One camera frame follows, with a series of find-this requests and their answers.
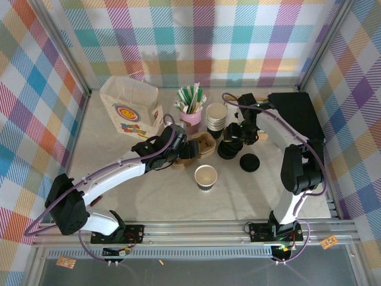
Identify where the stack of white napkins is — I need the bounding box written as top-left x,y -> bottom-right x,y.
233,107 -> 267,135

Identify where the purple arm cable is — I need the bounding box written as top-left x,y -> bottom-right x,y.
24,114 -> 176,265
221,92 -> 328,265

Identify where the grey slotted cable duct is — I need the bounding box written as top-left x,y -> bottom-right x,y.
47,246 -> 273,259

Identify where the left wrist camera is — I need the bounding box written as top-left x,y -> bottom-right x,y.
171,124 -> 189,150

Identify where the grey metal base panel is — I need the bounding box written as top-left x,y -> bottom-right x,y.
26,256 -> 367,286

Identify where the box of white napkins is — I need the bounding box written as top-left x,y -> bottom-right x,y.
221,94 -> 269,141

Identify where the black plastic cup lid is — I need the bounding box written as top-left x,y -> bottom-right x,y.
239,153 -> 261,173

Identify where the black paper coffee cup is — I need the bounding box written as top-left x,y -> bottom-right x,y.
194,164 -> 218,193

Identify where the stack of black cup lids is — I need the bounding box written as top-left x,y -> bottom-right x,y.
217,139 -> 242,161

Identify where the orange tag sticker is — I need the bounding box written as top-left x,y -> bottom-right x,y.
56,256 -> 77,269
320,235 -> 337,248

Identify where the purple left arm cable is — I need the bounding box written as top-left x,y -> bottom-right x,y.
24,114 -> 176,265

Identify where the aluminium frame post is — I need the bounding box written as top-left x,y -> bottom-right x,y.
34,0 -> 92,98
296,0 -> 358,92

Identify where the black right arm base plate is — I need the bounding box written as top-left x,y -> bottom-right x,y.
248,222 -> 304,243

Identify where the aluminium frame rail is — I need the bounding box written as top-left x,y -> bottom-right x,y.
31,220 -> 363,248

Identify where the stack of brown cup carriers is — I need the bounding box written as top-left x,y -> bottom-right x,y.
174,132 -> 217,170

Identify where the pink straw holder cup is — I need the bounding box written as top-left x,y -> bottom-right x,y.
178,110 -> 204,135

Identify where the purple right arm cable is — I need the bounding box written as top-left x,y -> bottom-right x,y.
221,92 -> 328,265

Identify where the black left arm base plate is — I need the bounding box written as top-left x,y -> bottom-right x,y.
90,223 -> 146,245

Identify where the black cable connector module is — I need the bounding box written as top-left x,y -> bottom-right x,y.
272,244 -> 294,259
102,246 -> 132,257

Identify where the black flat box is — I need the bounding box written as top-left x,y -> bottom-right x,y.
267,91 -> 326,141

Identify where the white smiley print paper bag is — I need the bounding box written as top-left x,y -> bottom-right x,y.
99,76 -> 164,141

